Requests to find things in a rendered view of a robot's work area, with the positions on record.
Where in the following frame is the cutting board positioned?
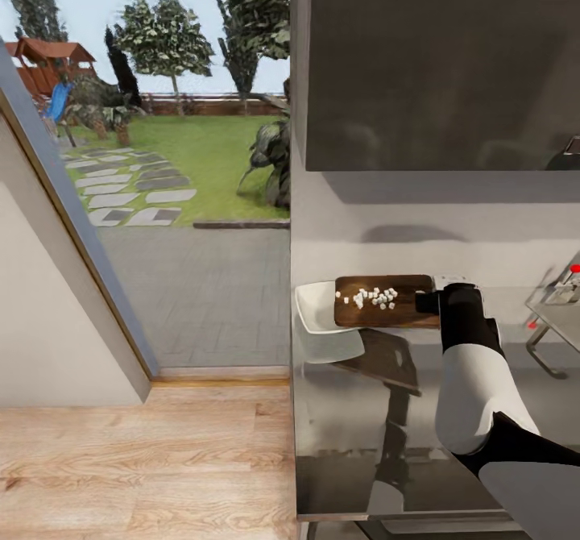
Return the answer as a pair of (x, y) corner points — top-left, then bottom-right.
(335, 276), (441, 330)

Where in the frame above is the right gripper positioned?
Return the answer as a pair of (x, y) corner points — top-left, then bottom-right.
(415, 291), (440, 315)

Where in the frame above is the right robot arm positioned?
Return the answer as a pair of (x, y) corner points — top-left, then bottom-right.
(415, 275), (580, 540)

